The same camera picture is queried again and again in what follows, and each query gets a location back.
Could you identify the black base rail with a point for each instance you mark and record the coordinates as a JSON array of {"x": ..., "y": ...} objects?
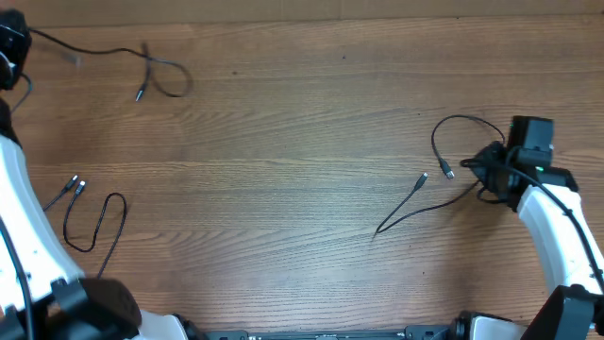
[{"x": 330, "y": 333}]

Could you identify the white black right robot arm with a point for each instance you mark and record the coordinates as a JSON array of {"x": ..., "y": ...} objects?
[{"x": 546, "y": 199}]

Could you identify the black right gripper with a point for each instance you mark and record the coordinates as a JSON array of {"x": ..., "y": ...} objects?
[{"x": 489, "y": 151}]

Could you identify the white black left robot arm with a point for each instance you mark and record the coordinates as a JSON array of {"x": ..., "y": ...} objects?
[{"x": 44, "y": 293}]

